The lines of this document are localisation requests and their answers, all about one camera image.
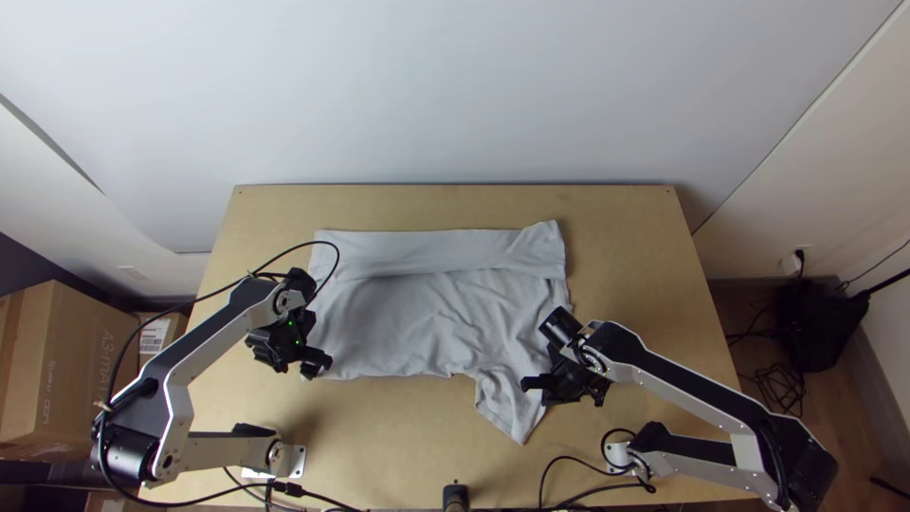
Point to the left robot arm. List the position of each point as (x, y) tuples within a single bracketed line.
[(206, 334)]

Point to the black bag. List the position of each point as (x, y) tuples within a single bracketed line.
[(817, 323)]

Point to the white t-shirt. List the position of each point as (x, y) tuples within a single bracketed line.
[(441, 313)]

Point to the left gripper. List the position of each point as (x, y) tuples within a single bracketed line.
[(281, 345)]

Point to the black wall plug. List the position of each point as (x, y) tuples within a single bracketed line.
[(800, 254)]

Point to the white wall socket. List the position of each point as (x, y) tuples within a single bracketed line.
[(789, 264)]

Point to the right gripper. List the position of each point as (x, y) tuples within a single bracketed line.
[(579, 380)]

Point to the large brown cardboard box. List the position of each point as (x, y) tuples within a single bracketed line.
[(57, 355)]

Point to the small labelled cardboard box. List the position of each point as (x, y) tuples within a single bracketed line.
[(162, 338)]

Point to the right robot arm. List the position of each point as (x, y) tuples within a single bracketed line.
[(661, 370)]

